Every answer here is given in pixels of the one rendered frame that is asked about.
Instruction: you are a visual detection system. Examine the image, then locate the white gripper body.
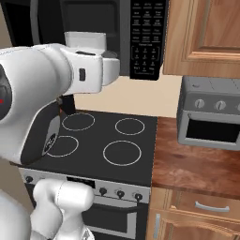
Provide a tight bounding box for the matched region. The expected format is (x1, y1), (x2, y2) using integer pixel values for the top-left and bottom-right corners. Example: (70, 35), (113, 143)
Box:
(64, 31), (108, 53)

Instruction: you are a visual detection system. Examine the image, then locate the dark microwave door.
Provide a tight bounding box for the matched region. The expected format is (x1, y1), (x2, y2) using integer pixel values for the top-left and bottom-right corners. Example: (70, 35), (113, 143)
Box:
(2, 0), (131, 78)

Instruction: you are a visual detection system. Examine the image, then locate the black steel microwave oven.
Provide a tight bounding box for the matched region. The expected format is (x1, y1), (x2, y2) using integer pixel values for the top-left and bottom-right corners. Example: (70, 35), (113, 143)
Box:
(0, 0), (170, 82)

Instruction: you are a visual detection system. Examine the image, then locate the grey toaster oven door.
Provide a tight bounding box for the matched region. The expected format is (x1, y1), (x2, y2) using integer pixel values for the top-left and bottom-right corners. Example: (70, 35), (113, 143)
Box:
(178, 110), (240, 152)

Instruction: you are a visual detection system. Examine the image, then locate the steel oven door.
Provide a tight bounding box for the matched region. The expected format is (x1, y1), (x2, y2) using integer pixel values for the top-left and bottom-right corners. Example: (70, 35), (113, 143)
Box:
(82, 201), (148, 240)

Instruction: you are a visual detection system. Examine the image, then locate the wooden base cupboard door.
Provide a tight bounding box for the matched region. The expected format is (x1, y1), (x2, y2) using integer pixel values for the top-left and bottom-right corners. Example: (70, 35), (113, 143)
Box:
(146, 207), (240, 240)

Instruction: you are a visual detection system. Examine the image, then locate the black upright block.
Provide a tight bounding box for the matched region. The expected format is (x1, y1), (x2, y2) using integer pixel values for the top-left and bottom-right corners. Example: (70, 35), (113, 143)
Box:
(60, 95), (77, 115)

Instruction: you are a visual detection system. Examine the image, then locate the black glass hob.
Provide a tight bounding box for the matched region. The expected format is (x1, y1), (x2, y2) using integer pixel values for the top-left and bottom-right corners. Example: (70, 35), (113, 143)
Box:
(18, 109), (159, 188)

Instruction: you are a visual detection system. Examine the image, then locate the grey toaster oven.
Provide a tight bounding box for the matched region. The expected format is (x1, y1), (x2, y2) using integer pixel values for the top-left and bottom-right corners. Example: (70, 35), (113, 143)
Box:
(175, 75), (240, 152)

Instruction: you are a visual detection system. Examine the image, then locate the wooden drawer front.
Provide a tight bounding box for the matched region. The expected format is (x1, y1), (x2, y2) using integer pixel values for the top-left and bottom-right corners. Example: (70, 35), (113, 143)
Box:
(170, 188), (240, 225)

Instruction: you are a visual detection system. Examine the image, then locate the grey microwave door handle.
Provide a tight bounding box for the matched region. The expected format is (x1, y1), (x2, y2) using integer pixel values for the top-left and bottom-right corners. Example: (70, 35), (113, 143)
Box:
(120, 0), (131, 77)

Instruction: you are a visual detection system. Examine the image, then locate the wooden wall cupboard door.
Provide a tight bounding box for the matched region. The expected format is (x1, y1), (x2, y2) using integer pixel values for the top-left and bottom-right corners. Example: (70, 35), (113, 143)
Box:
(162, 0), (240, 80)

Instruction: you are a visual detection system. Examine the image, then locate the grey oven door handle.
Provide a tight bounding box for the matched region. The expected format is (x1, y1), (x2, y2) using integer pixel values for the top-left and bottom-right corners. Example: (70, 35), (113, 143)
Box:
(92, 202), (140, 217)

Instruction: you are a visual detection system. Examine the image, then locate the grey cupboard door handle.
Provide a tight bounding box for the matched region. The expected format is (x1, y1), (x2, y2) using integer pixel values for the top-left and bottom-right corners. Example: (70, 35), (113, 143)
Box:
(154, 213), (162, 240)

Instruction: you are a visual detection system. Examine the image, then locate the grey drawer handle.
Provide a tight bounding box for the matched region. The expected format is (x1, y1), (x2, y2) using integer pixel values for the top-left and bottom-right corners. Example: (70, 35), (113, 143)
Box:
(194, 201), (232, 214)

